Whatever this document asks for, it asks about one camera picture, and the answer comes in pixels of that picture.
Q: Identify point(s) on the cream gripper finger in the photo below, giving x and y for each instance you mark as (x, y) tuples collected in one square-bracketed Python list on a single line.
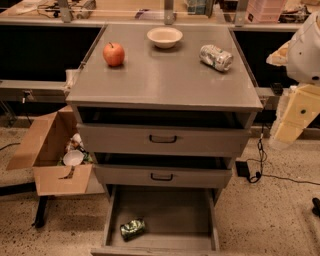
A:
[(295, 112), (279, 57)]

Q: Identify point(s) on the green crushed can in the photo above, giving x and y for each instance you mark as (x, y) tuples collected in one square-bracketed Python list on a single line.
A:
[(132, 229)]

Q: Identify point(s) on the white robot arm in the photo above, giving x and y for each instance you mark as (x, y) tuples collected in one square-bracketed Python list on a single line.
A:
[(303, 57)]

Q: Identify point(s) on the silver crushed can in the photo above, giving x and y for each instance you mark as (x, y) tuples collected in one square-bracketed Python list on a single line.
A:
[(215, 57)]

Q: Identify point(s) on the grey drawer cabinet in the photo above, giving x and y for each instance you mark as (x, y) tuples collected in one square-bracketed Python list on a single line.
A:
[(173, 80)]

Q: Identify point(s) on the top grey drawer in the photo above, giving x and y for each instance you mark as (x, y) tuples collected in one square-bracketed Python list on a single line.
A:
[(205, 134)]

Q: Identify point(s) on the grey drawer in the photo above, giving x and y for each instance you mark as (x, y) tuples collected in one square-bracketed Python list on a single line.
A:
[(179, 222), (162, 170), (205, 134)]

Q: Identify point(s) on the bottom grey drawer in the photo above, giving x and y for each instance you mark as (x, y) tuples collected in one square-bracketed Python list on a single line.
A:
[(179, 222)]

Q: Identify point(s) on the middle grey drawer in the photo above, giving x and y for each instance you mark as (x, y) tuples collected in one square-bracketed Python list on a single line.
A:
[(162, 170)]

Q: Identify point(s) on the black phone on shelf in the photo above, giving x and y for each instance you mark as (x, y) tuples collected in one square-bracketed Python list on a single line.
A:
[(277, 88)]

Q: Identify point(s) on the pink storage box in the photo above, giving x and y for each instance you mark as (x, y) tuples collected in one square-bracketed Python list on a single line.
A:
[(264, 11)]

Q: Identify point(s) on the black power adapter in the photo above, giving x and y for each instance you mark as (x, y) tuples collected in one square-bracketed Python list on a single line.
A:
[(242, 169)]

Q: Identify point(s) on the white bowl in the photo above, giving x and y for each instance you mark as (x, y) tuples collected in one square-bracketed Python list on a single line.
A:
[(164, 37)]

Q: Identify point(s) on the red apple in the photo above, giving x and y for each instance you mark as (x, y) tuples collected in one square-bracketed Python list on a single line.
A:
[(113, 54)]

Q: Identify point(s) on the cardboard box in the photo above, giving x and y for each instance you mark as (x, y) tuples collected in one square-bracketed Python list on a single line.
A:
[(43, 146)]

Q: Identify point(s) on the black table leg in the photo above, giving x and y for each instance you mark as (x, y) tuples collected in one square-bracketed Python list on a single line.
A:
[(39, 218)]

